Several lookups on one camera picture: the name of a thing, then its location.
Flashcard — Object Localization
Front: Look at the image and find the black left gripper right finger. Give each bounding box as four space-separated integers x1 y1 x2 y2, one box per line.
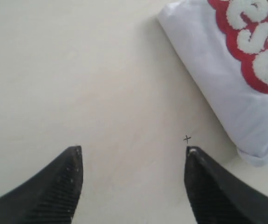
184 146 268 224

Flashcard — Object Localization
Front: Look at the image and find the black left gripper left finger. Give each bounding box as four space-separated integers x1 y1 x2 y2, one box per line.
0 146 83 224

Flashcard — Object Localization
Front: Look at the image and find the white t-shirt red Chinese lettering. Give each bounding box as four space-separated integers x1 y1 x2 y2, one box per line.
158 0 268 166

